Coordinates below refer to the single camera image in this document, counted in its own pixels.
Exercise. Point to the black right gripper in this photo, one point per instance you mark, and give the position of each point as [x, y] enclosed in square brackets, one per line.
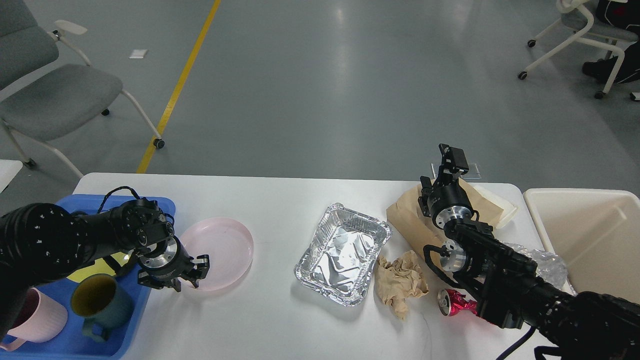
[447, 197]

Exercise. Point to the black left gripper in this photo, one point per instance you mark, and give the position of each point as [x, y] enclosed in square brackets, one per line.
[163, 270]

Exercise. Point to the pink plate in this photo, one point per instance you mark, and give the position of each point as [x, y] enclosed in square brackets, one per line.
[230, 247]

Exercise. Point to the dark green mug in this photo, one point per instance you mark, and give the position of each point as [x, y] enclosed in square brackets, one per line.
[103, 304]

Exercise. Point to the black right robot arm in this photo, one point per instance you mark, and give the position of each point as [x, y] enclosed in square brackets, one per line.
[505, 285]

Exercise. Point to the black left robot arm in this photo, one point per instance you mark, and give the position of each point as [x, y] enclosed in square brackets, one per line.
[42, 243]

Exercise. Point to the clear floor socket cover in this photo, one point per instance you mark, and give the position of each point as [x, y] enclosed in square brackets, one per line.
[474, 173]

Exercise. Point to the brown paper bag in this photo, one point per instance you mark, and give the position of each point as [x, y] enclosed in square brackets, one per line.
[406, 217]

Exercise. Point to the yellow plate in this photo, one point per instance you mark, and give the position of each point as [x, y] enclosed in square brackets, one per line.
[116, 265]

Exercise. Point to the white foam container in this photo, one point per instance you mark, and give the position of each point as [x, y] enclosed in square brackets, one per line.
[509, 209]

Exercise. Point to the crumpled brown paper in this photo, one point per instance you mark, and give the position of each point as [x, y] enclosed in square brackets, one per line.
[398, 280]

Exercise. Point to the blue plastic tray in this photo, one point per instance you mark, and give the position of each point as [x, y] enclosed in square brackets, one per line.
[70, 343]

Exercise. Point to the crushed red can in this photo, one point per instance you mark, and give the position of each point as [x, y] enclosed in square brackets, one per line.
[451, 302]

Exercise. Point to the pink ribbed mug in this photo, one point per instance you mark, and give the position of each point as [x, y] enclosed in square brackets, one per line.
[39, 319]

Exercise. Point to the crumpled foil and plastic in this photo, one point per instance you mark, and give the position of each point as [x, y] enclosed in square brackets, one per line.
[550, 267]

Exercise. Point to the aluminium foil tray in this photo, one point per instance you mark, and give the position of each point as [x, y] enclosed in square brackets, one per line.
[340, 259]

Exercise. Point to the beige plastic bin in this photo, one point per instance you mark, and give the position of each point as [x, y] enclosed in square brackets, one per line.
[597, 234]

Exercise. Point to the white table corner at left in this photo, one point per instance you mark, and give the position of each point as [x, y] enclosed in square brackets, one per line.
[8, 171]

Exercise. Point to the white wheeled chair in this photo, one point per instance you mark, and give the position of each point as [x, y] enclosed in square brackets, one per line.
[587, 29]

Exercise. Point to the white paper scrap on floor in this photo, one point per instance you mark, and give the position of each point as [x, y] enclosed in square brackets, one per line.
[138, 53]

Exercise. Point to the grey office chair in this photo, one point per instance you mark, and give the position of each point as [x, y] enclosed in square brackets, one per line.
[60, 101]

